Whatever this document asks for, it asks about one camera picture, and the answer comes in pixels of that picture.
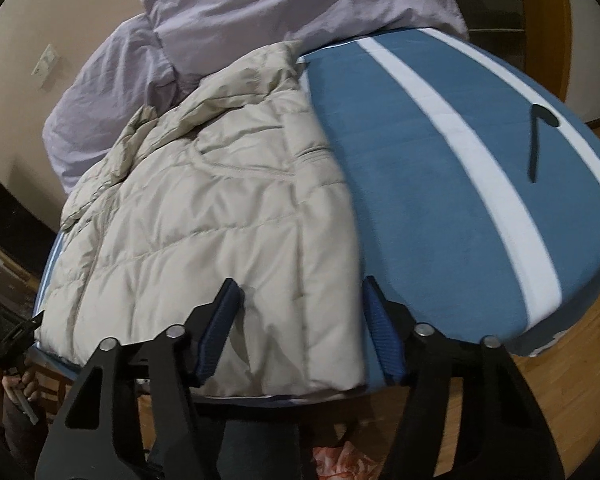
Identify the person's left hand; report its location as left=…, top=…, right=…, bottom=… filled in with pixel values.
left=2, top=367, right=43, bottom=427

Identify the blue white-striped bed sheet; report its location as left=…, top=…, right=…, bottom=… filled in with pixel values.
left=32, top=27, right=600, bottom=401

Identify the orange white plastic bag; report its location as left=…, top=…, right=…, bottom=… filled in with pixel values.
left=312, top=439, right=377, bottom=480

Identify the white wall socket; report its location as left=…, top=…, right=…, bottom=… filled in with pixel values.
left=32, top=62, right=52, bottom=91

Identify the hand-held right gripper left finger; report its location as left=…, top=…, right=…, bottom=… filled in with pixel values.
left=35, top=278, right=242, bottom=480

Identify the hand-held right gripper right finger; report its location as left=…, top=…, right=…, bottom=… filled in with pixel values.
left=361, top=276, right=565, bottom=480

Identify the lavender pillow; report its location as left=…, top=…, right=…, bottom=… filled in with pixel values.
left=132, top=0, right=471, bottom=83
left=42, top=14, right=183, bottom=193

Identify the beige puffer jacket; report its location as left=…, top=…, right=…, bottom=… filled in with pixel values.
left=32, top=40, right=373, bottom=401

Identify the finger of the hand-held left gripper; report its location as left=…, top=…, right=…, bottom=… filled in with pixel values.
left=12, top=311, right=47, bottom=342

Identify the wooden door frame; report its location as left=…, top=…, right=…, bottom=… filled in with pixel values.
left=522, top=0, right=590, bottom=128

